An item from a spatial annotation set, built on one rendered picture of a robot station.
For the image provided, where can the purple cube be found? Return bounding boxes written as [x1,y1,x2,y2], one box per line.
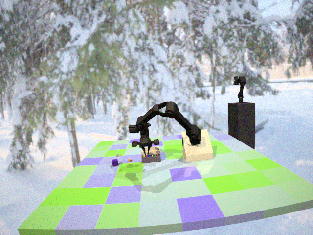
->
[112,159,119,167]

